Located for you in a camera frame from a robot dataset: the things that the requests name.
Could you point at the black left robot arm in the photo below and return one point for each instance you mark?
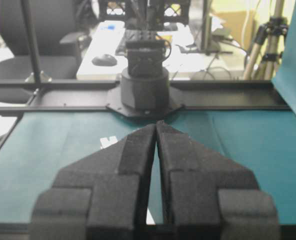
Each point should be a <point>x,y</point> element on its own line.
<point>144,90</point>

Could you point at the white label tape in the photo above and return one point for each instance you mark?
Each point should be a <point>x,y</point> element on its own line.
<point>106,142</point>

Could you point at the white desk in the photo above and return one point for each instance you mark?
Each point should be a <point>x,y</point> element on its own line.
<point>114,51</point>

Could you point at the black office chair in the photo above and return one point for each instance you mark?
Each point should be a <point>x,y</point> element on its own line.
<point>58,24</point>

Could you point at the black vertical frame post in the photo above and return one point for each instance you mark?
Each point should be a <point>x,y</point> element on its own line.
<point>31,39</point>

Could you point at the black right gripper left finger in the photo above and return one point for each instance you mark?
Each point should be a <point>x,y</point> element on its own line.
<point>103,196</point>

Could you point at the monitor stand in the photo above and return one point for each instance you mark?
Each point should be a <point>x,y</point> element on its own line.
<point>200,25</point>

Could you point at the black computer mouse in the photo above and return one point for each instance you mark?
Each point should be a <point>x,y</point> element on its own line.
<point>104,60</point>

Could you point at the camera tripod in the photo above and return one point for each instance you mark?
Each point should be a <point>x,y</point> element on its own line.
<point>264,54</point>

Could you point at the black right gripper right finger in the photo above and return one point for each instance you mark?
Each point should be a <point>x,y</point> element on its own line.
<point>208,196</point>

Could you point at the black frame rail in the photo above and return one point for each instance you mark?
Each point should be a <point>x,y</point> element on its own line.
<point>183,95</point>

